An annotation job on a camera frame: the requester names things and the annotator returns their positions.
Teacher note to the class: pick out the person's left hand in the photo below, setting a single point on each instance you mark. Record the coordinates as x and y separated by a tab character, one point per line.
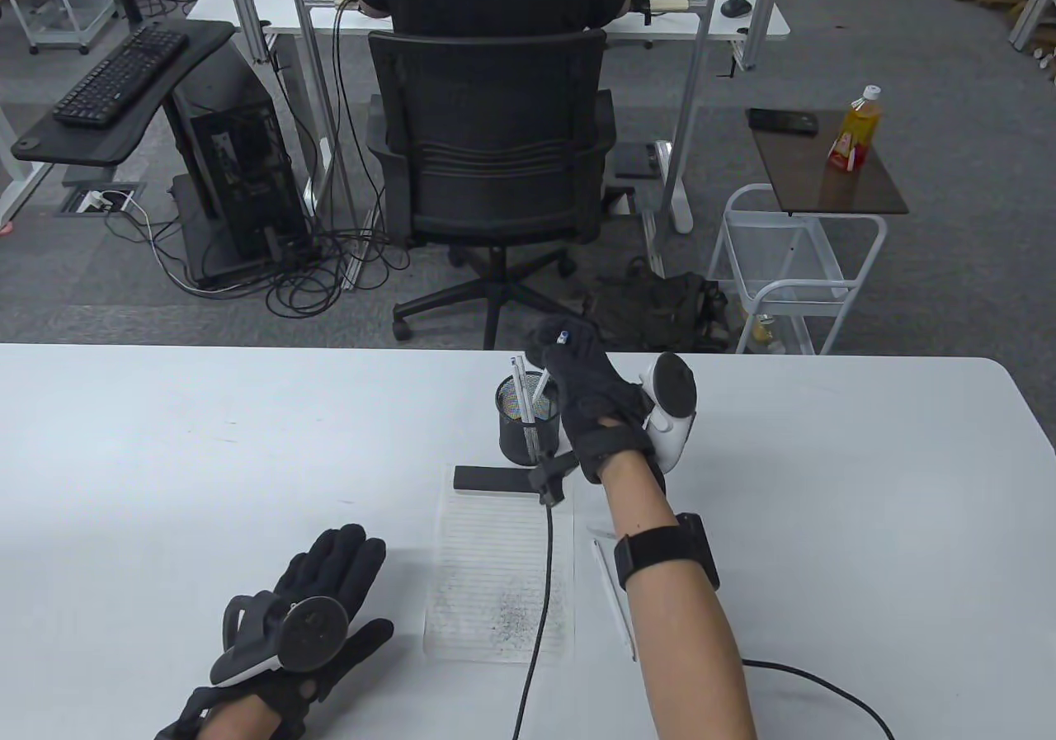
338	567

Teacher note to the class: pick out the person's right hand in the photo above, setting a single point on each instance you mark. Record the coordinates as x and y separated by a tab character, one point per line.
590	410

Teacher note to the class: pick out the white mechanical pencil blue cap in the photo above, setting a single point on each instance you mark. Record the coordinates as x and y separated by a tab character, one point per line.
615	600
542	387

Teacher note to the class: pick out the white mechanical pencil yellow cap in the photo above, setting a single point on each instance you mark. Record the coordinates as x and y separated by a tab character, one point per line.
525	379

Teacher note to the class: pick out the person's left forearm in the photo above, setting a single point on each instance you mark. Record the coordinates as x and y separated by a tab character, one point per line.
239	719

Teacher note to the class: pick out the person's right forearm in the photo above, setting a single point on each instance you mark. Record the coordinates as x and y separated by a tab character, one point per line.
685	649

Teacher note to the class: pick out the grey white hand controller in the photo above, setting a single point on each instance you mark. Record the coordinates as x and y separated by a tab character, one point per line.
312	633
672	385

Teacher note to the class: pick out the black mesh pen holder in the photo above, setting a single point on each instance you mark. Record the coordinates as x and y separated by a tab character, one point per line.
511	443

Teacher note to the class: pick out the black backpack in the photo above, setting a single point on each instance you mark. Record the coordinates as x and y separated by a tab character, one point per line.
660	311

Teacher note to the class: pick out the black rectangular block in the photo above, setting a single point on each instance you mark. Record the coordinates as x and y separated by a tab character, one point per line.
487	480

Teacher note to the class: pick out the lined paper sheet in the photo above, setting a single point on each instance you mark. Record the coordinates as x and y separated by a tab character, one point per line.
487	567

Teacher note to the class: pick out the black armband with battery box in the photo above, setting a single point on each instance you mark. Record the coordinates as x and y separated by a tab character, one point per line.
660	554

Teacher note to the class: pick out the black mesh office chair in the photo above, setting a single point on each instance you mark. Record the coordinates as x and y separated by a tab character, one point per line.
487	129

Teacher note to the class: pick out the dark brown board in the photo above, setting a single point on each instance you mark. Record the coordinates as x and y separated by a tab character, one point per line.
825	191

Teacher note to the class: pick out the black smartphone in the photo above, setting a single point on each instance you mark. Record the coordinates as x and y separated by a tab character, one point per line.
784	121

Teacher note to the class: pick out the yellow drink bottle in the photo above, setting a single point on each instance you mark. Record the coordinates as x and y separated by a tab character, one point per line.
858	129

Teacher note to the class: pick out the black desk clamp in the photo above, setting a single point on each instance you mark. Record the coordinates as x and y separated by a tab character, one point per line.
740	51

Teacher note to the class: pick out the black computer tower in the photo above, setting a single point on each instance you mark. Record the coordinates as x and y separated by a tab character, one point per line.
247	179

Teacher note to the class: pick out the black computer mouse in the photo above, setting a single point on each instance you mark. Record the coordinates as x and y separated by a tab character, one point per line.
736	7

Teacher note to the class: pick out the grey floor socket box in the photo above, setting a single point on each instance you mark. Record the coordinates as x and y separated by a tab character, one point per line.
78	200

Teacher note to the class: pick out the black keyboard tray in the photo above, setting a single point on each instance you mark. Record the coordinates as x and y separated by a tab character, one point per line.
74	144

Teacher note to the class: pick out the black keyboard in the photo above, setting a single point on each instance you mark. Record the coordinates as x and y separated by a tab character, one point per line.
120	76

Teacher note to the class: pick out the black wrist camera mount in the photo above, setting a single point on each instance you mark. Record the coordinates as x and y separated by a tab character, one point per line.
549	480
186	714

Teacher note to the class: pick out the aluminium frame post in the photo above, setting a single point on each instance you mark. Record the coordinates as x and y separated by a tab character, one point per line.
761	6
246	6
312	72
695	72

